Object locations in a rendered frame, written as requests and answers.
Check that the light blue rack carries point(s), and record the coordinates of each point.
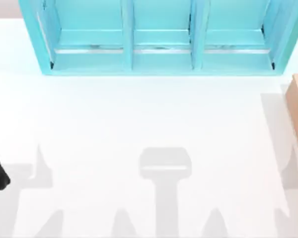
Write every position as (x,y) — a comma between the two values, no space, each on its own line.
(161,62)

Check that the salmon-coloured shallow box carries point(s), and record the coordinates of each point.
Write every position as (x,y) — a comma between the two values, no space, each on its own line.
(296,111)

